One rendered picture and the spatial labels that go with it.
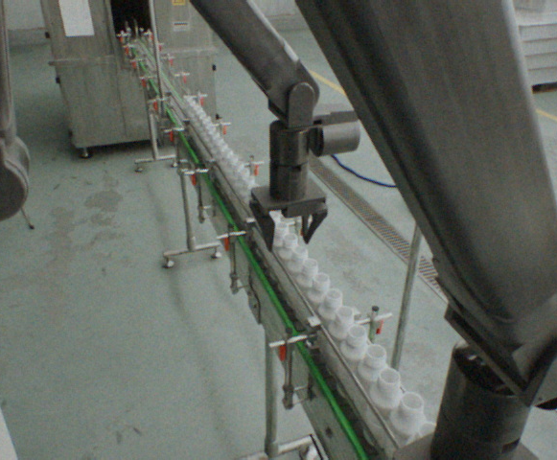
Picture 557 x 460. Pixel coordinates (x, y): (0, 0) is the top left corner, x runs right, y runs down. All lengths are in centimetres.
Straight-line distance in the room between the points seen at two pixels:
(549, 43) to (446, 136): 695
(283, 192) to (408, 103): 55
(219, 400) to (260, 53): 193
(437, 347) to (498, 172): 252
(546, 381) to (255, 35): 47
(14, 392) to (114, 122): 276
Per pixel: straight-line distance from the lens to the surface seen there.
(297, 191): 72
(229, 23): 62
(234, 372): 248
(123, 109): 473
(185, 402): 239
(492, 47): 18
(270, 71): 63
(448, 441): 42
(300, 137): 68
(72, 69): 462
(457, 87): 18
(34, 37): 1016
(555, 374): 34
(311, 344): 111
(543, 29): 697
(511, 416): 38
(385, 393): 92
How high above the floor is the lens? 183
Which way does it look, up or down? 32 degrees down
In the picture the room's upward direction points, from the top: straight up
